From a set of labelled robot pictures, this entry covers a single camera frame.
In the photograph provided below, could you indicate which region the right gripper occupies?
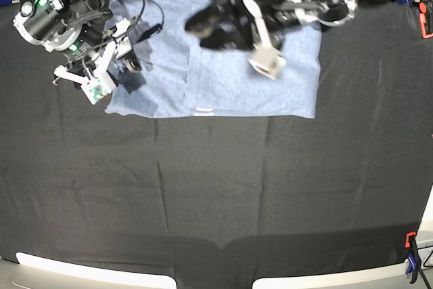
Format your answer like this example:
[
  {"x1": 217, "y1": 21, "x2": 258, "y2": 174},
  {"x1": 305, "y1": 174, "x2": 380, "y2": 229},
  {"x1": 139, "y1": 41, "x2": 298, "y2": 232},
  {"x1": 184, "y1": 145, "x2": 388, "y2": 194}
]
[{"x1": 52, "y1": 18, "x2": 142, "y2": 85}]

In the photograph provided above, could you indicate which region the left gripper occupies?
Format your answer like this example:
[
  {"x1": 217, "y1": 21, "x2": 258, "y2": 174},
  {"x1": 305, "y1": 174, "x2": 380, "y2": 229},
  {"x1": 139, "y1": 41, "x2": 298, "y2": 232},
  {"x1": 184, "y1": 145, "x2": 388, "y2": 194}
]
[{"x1": 184, "y1": 0, "x2": 325, "y2": 50}]

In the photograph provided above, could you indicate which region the light blue t-shirt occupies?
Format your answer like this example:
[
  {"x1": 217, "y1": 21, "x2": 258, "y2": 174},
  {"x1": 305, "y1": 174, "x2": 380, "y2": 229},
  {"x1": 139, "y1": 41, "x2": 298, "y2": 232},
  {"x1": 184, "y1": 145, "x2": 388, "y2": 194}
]
[{"x1": 106, "y1": 0, "x2": 321, "y2": 118}]

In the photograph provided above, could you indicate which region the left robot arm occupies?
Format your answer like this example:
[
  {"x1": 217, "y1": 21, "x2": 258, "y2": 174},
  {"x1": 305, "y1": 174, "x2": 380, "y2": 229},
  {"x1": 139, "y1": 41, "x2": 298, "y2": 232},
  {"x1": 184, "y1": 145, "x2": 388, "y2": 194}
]
[{"x1": 185, "y1": 0, "x2": 358, "y2": 49}]

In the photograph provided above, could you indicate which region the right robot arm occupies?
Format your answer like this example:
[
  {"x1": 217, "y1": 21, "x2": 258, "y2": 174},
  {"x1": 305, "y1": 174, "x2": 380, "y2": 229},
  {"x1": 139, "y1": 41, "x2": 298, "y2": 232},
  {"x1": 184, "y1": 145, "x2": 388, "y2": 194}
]
[{"x1": 14, "y1": 0, "x2": 141, "y2": 87}]

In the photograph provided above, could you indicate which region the black table cloth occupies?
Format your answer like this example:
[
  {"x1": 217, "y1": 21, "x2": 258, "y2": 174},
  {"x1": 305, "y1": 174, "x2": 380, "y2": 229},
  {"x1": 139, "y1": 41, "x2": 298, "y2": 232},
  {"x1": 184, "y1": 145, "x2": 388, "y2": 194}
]
[{"x1": 1, "y1": 0, "x2": 432, "y2": 288}]

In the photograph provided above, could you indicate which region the orange clamp top right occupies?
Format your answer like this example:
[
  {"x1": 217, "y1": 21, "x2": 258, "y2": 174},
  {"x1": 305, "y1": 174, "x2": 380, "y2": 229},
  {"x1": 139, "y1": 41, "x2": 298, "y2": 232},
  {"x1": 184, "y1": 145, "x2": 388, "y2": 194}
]
[{"x1": 418, "y1": 0, "x2": 432, "y2": 39}]

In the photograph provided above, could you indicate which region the orange blue clamp bottom right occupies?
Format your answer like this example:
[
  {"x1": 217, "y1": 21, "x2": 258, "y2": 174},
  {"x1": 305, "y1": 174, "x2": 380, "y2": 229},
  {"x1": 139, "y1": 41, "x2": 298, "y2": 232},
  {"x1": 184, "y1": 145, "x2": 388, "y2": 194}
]
[{"x1": 405, "y1": 231, "x2": 421, "y2": 284}]

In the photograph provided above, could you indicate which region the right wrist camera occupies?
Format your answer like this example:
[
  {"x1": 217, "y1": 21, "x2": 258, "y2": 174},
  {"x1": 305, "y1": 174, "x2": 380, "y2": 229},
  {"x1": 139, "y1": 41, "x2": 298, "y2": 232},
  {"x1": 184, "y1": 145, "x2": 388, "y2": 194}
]
[{"x1": 81, "y1": 72, "x2": 117, "y2": 105}]

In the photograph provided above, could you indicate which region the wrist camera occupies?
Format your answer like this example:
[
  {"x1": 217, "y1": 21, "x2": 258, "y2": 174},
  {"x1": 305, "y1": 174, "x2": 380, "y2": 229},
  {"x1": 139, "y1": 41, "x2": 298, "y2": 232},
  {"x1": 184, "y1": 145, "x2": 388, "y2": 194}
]
[
  {"x1": 248, "y1": 47, "x2": 286, "y2": 80},
  {"x1": 81, "y1": 72, "x2": 117, "y2": 105}
]

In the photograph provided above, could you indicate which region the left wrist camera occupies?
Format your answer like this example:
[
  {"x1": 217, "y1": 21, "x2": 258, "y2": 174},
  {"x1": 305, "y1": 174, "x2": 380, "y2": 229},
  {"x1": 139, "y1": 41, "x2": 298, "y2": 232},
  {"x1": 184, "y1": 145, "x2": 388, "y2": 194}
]
[{"x1": 248, "y1": 47, "x2": 286, "y2": 80}]

